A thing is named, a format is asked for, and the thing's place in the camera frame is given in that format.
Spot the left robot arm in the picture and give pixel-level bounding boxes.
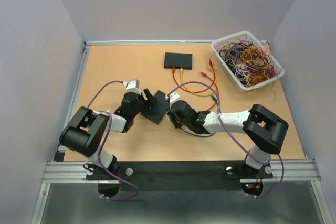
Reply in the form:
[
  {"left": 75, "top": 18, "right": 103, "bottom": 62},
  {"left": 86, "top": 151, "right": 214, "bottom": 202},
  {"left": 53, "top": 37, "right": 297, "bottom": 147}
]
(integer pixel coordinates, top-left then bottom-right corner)
[{"left": 59, "top": 89, "right": 165, "bottom": 173}]

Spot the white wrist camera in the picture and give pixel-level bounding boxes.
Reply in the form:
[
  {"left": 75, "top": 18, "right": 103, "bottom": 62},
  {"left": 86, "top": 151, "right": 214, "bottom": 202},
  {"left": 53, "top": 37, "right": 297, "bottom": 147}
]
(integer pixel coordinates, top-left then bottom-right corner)
[
  {"left": 165, "top": 92, "right": 181, "bottom": 105},
  {"left": 122, "top": 79, "right": 141, "bottom": 95}
]

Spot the orange-red ethernet cable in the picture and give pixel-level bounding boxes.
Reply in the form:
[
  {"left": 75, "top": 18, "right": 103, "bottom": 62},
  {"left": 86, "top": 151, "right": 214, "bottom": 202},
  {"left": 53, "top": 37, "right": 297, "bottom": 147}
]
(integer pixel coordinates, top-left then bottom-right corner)
[{"left": 200, "top": 71, "right": 219, "bottom": 112}]

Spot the aluminium frame rail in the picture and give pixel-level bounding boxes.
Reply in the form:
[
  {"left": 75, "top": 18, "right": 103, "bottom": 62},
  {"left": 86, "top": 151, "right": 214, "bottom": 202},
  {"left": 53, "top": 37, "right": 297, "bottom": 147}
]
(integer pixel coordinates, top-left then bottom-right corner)
[{"left": 30, "top": 40, "right": 323, "bottom": 224}]

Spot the red ethernet cable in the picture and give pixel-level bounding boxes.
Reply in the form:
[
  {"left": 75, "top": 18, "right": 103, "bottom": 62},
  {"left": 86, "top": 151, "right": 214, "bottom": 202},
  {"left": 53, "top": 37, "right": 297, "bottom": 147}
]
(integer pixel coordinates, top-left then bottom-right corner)
[{"left": 171, "top": 60, "right": 217, "bottom": 93}]

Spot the white plastic wire bin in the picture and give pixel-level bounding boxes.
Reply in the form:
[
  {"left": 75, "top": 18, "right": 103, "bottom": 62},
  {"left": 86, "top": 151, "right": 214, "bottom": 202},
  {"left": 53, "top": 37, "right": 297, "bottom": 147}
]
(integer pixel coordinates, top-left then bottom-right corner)
[{"left": 211, "top": 31, "right": 285, "bottom": 93}]

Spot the tangled coloured wire pile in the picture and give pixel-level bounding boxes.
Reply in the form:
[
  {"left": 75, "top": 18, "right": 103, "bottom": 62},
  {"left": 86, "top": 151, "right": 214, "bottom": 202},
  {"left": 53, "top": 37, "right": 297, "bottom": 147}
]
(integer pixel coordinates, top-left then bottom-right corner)
[{"left": 209, "top": 33, "right": 279, "bottom": 100}]

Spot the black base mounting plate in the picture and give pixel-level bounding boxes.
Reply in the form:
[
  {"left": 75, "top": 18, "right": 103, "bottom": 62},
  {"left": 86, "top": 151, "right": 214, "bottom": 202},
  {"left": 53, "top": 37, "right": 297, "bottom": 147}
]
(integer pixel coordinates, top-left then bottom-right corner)
[{"left": 86, "top": 160, "right": 272, "bottom": 191}]

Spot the yellow ethernet cable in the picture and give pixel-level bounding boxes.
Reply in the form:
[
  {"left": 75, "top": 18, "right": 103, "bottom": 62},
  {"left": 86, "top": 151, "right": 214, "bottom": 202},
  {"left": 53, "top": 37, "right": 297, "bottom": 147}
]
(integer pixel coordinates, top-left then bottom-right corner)
[{"left": 179, "top": 63, "right": 220, "bottom": 97}]

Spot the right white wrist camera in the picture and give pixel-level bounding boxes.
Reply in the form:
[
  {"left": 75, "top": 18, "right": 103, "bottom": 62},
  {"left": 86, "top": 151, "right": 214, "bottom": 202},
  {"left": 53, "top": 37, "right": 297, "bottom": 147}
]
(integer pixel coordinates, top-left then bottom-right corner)
[{"left": 165, "top": 92, "right": 181, "bottom": 105}]

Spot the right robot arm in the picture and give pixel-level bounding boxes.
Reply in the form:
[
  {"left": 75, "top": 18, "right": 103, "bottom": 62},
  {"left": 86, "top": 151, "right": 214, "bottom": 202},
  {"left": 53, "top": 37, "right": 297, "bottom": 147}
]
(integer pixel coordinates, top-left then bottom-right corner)
[{"left": 167, "top": 100, "right": 289, "bottom": 171}]

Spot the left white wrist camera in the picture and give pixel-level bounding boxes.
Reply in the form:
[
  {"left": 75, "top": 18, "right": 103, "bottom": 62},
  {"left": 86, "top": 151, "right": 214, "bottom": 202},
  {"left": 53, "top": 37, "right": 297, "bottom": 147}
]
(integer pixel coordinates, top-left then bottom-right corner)
[{"left": 122, "top": 79, "right": 141, "bottom": 95}]

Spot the long black network switch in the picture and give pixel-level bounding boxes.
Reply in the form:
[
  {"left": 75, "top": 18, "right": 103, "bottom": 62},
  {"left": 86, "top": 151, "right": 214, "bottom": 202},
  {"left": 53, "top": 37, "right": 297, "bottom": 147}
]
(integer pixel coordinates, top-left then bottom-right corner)
[{"left": 141, "top": 90, "right": 170, "bottom": 124}]

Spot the small black network switch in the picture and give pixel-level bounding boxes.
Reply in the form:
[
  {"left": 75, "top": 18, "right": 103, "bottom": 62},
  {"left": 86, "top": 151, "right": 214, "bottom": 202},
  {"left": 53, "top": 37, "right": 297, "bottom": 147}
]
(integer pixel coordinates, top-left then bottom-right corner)
[{"left": 164, "top": 52, "right": 193, "bottom": 70}]

